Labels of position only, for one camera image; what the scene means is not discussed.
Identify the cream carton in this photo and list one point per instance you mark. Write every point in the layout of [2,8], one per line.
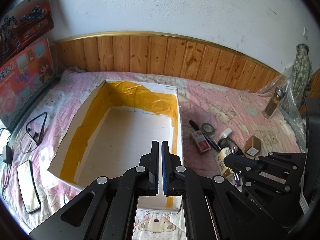
[221,158]

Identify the white box with yellow tape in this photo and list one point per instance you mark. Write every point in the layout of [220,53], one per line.
[130,140]

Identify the pink toy box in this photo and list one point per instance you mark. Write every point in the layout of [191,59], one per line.
[22,85]

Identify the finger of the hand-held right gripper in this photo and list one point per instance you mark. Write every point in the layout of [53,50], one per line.
[270,181]
[246,162]

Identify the red robot toy box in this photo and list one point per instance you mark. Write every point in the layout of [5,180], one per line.
[27,22]

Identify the glass bottle with amber liquid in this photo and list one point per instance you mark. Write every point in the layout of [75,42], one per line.
[273,105]

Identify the white wall switch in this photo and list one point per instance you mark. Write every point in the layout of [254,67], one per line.
[306,33]

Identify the camouflage cloth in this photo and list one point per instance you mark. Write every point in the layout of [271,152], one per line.
[301,70]

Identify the dark green tape roll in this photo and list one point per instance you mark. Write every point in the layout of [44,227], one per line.
[212,129]

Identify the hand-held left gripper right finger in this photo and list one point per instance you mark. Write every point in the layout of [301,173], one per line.
[165,175]

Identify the pink printed blanket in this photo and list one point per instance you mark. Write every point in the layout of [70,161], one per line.
[220,97]

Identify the black neckband earphones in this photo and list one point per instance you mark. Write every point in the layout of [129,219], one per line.
[37,135]

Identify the gold tin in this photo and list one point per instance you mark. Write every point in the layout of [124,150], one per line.
[252,143]

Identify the white plug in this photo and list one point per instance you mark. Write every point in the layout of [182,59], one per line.
[227,131]

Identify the black marker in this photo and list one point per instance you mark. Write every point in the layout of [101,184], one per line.
[193,123]

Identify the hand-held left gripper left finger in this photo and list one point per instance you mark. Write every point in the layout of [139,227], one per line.
[153,170]

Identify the bubble wrap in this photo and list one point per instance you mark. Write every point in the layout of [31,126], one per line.
[292,120]

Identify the black glasses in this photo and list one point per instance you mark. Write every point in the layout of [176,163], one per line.
[226,143]

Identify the red staples box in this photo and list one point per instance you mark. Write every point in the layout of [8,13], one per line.
[200,142]

